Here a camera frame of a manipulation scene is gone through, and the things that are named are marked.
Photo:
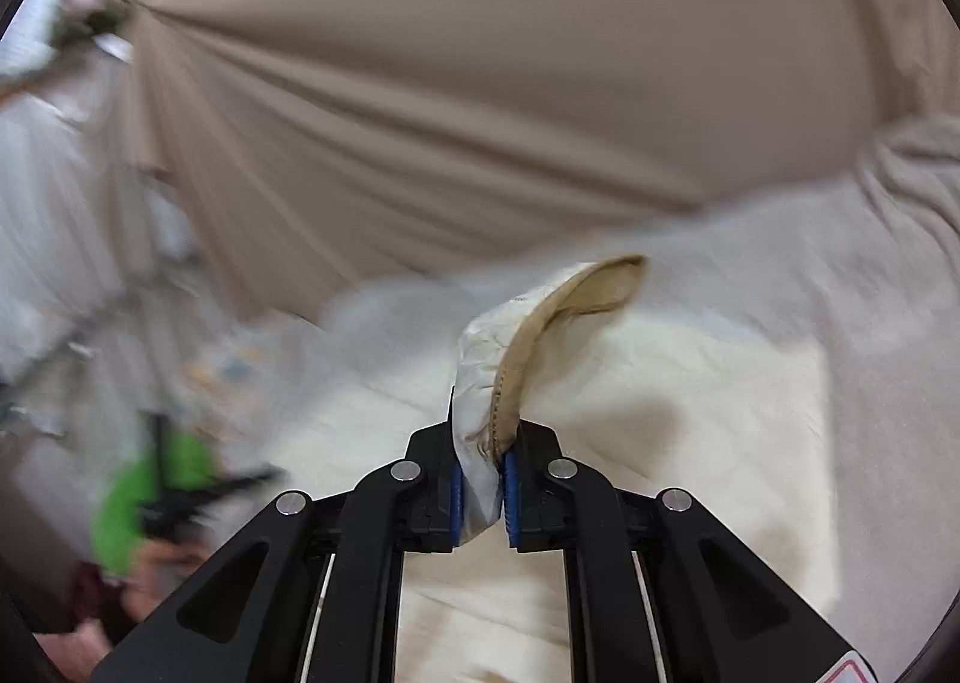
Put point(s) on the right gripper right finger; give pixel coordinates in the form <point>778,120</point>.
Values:
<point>657,588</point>

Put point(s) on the grey floral fleece blanket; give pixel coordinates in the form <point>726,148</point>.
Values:
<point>865,263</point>

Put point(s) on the beige draped sheet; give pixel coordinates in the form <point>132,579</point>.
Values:
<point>319,144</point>

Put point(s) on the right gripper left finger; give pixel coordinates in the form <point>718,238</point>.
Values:
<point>308,590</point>

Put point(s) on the silver satin curtain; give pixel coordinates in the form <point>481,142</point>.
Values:
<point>92,247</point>

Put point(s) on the green pillow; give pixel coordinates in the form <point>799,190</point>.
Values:
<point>116,529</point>

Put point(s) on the person's left hand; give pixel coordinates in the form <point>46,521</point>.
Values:
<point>117,609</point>

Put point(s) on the cream quilted jacket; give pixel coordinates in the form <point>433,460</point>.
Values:
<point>651,397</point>

